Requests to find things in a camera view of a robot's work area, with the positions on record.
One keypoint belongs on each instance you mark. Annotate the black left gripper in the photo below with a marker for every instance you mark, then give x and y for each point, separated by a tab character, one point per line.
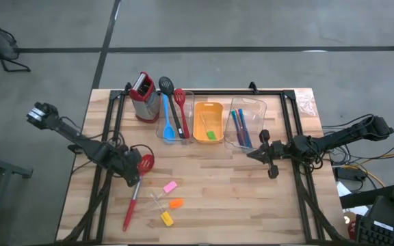
127	160

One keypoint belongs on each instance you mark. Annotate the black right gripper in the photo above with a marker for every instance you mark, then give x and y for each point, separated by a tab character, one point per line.
282	150

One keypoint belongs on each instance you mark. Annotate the blue iridescent cutlery piece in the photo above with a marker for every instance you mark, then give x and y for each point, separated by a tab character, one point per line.
244	123

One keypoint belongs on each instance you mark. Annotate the copper coloured cutlery piece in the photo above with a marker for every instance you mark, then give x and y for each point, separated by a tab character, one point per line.
239	123

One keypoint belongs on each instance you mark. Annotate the clear plastic bin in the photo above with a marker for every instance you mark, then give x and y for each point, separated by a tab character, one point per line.
191	112
256	116

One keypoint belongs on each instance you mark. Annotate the blue silicone spoon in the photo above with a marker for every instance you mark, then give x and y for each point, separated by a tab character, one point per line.
169	131

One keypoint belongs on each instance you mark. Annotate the red silicone slotted spatula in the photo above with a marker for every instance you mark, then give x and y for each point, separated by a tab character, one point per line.
180	97

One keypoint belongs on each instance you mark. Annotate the black slotted spoon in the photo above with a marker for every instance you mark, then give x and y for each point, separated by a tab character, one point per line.
166	85

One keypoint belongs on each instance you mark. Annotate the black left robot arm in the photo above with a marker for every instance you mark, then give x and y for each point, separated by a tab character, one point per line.
77	140

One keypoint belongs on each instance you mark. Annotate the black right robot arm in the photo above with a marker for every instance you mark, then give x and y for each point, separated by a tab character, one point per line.
340	136

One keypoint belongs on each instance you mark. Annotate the orange plastic bin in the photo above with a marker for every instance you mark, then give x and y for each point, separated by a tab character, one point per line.
209	112

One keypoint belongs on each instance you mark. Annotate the clear plastic bag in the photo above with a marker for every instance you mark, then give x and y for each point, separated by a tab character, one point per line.
306	104

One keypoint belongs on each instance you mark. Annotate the red steel box grater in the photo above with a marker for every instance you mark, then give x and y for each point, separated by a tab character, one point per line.
147	106

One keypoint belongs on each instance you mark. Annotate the white paper sheet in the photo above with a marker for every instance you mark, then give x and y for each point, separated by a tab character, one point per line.
343	190

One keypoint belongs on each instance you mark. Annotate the black power adapter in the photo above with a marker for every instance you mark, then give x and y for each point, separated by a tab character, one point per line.
351	174

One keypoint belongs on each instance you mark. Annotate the black monitor base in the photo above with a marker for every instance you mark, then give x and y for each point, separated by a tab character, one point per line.
364	198

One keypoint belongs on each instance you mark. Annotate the red round object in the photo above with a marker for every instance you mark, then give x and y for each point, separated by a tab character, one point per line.
352	230

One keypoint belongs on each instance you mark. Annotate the black desk device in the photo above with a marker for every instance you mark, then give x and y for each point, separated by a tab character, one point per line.
388	212

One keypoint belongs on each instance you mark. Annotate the black keyboard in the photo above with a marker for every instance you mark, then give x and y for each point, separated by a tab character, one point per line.
381	235

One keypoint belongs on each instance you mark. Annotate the black aluminium table frame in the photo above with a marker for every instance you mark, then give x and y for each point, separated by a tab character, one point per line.
217	92

